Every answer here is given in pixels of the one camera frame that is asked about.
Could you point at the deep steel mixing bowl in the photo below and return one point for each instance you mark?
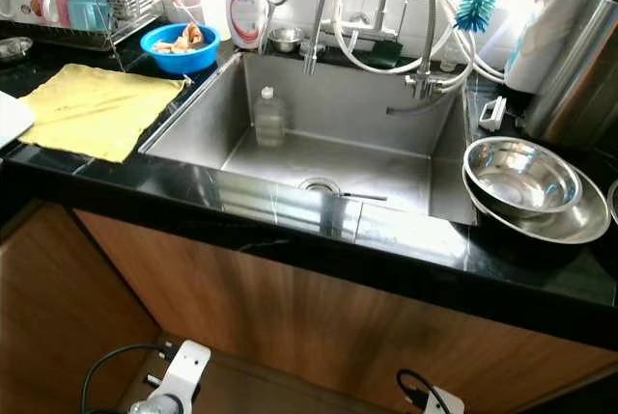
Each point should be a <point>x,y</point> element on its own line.
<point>521,175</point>

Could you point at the white appliance blue panel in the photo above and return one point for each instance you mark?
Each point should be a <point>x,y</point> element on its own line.
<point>12,117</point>

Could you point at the yellow dish cloth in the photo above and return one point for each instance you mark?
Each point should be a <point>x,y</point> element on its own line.
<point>101,110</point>

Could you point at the small steel dish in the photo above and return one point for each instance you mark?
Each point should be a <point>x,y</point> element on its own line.
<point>13,47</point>

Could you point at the pink mug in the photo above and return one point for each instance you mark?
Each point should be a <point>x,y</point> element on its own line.
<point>53,4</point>

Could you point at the light teal cup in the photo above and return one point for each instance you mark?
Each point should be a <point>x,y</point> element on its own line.
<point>87,11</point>

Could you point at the blue plastic bowl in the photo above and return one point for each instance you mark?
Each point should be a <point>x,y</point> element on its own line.
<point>180,63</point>

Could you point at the brown food scraps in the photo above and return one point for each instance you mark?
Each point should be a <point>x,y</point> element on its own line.
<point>182,40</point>

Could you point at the clear plastic bottle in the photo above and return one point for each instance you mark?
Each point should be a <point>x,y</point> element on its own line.
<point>268,117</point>

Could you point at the white soap bottle red pump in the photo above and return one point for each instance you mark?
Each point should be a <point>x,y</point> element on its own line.
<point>245,11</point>

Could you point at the small steel bowl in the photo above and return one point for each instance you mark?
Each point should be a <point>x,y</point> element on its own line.
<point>286,39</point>

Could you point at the brown wooden base cabinet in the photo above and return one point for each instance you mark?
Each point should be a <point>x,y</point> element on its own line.
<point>348,327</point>

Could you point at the stainless steel sink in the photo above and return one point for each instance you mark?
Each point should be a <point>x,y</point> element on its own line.
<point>377,153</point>

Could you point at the dark green sponge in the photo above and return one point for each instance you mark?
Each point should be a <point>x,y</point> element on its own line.
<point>383,51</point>

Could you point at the chrome spring sink faucet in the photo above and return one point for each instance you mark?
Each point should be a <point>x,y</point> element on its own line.
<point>430,38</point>

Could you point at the small white plastic clip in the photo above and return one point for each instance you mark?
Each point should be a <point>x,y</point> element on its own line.
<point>492,112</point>

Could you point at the white container blue label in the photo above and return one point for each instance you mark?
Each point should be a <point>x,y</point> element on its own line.
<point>550,18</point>

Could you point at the shallow wide steel bowl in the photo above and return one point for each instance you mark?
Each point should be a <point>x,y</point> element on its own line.
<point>589,221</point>

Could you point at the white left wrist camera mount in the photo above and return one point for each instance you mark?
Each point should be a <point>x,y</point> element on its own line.
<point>183,372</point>

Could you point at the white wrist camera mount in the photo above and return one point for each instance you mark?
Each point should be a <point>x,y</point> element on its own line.
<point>444,400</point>
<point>183,372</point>

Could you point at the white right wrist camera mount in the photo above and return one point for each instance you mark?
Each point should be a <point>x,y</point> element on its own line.
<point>444,400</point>

